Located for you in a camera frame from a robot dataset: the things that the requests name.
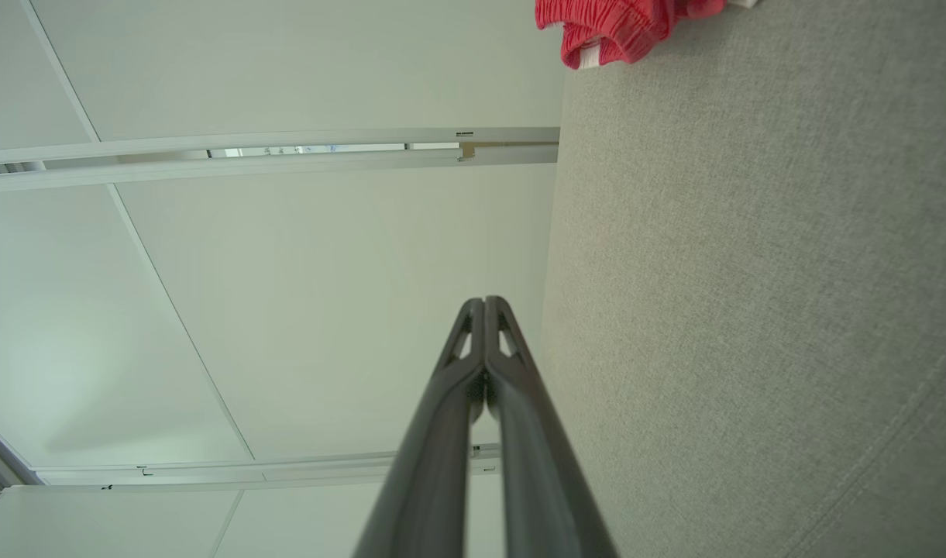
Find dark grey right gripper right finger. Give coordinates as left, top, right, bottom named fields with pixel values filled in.
left=484, top=295, right=619, bottom=558

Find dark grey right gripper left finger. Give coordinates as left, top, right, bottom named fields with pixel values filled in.
left=354, top=297, right=485, bottom=558

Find red shorts with white trim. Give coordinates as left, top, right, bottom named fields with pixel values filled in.
left=535, top=0, right=760, bottom=71

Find white partition frame rail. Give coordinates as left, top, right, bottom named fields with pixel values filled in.
left=0, top=128, right=560, bottom=195

